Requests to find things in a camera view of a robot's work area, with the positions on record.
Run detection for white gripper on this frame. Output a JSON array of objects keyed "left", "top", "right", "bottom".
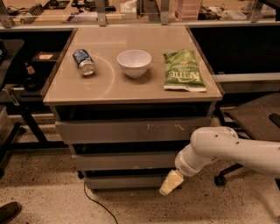
[{"left": 159, "top": 144, "right": 217, "bottom": 196}]

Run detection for grey drawer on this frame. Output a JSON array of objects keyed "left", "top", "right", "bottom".
[
  {"left": 84, "top": 175, "right": 166, "bottom": 190},
  {"left": 56, "top": 116, "right": 212, "bottom": 144},
  {"left": 72, "top": 150, "right": 178, "bottom": 171}
]

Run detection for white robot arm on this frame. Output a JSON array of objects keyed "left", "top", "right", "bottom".
[{"left": 159, "top": 126, "right": 280, "bottom": 196}]

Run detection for grey top drawer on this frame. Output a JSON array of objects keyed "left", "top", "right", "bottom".
[{"left": 56, "top": 116, "right": 212, "bottom": 144}]

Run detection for grey bottom drawer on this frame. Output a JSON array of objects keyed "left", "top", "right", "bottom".
[{"left": 84, "top": 175, "right": 166, "bottom": 190}]

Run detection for grey drawer cabinet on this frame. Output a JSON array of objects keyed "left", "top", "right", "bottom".
[{"left": 44, "top": 25, "right": 222, "bottom": 178}]

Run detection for black office chair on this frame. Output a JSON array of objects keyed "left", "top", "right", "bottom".
[{"left": 213, "top": 92, "right": 280, "bottom": 187}]

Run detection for green chip bag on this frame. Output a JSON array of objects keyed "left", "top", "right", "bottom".
[{"left": 164, "top": 49, "right": 207, "bottom": 92}]

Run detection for white bowl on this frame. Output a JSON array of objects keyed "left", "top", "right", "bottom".
[{"left": 117, "top": 50, "right": 151, "bottom": 78}]

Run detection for blue soda can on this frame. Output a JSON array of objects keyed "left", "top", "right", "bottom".
[{"left": 73, "top": 49, "right": 95, "bottom": 76}]

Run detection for pink plastic box stack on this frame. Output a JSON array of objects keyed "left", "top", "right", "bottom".
[{"left": 173, "top": 0, "right": 202, "bottom": 21}]

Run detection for dark shoe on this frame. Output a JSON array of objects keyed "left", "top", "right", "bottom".
[{"left": 0, "top": 201, "right": 22, "bottom": 224}]

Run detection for white tissue box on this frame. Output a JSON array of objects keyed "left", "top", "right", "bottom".
[{"left": 120, "top": 0, "right": 137, "bottom": 19}]

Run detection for black left chair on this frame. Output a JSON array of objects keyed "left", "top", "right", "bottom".
[{"left": 0, "top": 39, "right": 25, "bottom": 178}]

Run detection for black floor cable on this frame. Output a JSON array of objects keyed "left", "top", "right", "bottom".
[{"left": 83, "top": 182, "right": 120, "bottom": 224}]

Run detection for black side table frame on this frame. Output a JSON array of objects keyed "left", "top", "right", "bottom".
[{"left": 0, "top": 84, "right": 69, "bottom": 152}]

